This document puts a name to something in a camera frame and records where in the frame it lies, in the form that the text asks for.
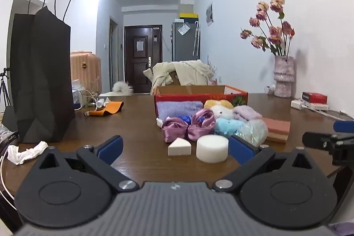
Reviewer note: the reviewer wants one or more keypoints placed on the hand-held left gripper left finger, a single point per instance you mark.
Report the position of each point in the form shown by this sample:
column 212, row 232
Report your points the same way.
column 110, row 149

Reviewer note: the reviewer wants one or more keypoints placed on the lavender fluffy towel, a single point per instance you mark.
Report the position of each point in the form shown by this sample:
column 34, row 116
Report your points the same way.
column 246, row 113

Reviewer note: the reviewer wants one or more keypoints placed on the black tripod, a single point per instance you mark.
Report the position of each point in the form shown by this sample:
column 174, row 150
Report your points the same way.
column 6, row 69

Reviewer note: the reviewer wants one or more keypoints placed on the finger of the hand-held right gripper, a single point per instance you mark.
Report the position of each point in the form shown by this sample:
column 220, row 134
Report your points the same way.
column 316, row 140
column 344, row 126

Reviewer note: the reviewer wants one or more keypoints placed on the pink suitcase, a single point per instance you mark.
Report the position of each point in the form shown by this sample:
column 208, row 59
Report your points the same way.
column 85, row 70

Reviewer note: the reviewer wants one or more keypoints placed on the pink rectangular sponge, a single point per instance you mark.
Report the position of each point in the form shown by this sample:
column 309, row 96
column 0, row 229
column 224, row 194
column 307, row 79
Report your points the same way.
column 276, row 128

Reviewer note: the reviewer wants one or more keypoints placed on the pink speckled vase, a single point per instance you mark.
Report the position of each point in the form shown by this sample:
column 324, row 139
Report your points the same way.
column 283, row 75

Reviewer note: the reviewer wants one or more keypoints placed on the yellow plush puff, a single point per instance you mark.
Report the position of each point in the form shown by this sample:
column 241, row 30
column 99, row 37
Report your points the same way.
column 218, row 103

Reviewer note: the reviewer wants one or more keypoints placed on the periwinkle knit towel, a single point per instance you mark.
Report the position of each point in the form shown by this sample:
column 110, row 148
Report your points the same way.
column 177, row 108

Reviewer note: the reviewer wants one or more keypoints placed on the black paper bag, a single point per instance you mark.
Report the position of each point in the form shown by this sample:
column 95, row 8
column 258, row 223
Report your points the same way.
column 41, row 73

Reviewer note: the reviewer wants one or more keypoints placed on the clear plastic bag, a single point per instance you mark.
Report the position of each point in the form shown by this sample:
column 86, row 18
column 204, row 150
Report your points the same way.
column 77, row 92

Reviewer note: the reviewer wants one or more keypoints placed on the grey interior door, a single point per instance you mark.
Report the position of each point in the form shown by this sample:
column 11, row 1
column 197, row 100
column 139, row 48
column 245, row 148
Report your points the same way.
column 114, row 59

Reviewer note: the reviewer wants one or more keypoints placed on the white folded umbrella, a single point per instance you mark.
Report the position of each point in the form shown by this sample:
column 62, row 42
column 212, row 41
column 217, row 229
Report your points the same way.
column 197, row 37

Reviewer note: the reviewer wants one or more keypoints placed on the white soft toy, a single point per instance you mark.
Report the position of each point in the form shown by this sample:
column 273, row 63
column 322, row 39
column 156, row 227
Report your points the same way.
column 224, row 113

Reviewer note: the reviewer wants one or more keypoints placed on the glass jar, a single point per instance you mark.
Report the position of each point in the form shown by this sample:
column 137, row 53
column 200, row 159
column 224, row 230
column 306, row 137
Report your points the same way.
column 92, row 95

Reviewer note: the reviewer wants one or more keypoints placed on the crumpled white tissue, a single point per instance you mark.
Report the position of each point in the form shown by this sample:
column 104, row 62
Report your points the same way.
column 25, row 154

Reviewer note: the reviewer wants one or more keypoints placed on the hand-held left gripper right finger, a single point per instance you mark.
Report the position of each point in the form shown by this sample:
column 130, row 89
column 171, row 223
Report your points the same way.
column 240, row 149

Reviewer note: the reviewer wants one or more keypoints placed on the yellow and black box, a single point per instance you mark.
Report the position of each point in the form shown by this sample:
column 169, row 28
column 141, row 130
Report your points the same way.
column 189, row 15

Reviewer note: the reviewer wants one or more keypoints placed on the clear bagged white puff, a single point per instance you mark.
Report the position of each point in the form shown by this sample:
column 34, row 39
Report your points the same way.
column 253, row 131

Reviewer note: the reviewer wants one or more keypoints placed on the clear plastic packet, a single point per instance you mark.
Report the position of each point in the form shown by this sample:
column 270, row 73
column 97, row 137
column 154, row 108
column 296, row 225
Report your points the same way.
column 4, row 129

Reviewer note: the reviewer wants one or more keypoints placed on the small white device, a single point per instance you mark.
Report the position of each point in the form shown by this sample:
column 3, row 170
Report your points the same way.
column 103, row 102

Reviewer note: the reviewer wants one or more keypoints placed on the white charger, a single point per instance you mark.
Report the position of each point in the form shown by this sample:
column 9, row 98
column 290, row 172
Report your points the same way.
column 298, row 103

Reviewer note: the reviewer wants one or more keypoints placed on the light blue plush puff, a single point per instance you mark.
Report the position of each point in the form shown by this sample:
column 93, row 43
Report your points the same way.
column 226, row 126

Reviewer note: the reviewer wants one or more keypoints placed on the brown wooden chair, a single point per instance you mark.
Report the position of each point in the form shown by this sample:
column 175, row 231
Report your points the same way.
column 174, row 79

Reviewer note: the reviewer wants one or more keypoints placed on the dried pink rose bouquet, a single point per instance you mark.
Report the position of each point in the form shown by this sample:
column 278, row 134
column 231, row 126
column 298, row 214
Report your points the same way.
column 276, row 3

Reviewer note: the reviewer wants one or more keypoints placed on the purple satin bow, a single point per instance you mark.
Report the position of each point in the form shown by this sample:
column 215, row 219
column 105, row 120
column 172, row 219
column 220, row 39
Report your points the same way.
column 174, row 128

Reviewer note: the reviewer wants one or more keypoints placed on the white wedge makeup sponge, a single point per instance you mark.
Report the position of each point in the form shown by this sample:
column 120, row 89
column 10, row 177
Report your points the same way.
column 178, row 149

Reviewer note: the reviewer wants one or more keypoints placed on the black pouch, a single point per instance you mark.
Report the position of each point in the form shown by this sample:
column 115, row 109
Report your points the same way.
column 9, row 120

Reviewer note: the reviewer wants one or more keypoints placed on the grey refrigerator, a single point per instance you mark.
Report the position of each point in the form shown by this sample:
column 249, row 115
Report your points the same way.
column 182, row 45

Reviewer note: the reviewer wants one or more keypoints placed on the white note on refrigerator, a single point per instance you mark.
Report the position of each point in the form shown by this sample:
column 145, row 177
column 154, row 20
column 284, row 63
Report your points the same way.
column 184, row 29

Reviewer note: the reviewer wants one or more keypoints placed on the white flat box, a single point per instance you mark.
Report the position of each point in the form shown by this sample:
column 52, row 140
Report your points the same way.
column 320, row 107

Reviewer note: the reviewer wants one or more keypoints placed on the white paper on door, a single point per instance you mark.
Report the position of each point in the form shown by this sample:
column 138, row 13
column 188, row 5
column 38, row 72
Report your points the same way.
column 140, row 45

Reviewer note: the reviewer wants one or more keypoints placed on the white fluffy pet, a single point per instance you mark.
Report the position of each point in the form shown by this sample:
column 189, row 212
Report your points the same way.
column 123, row 88

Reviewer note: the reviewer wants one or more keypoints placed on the white round sponge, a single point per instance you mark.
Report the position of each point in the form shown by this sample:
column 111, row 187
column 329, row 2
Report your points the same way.
column 211, row 149

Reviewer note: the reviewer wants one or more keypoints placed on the red cardboard box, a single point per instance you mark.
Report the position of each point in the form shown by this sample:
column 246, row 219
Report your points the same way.
column 179, row 97

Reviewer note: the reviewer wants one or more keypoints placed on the wall picture frame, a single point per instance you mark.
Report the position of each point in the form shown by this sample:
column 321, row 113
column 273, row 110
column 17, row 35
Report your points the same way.
column 210, row 14

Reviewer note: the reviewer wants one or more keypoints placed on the beige jacket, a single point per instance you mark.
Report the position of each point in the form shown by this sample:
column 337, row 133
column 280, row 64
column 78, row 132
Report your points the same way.
column 190, row 73

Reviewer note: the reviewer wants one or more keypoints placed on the small white bottle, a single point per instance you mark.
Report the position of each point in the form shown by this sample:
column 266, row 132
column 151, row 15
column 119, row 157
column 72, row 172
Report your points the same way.
column 269, row 90

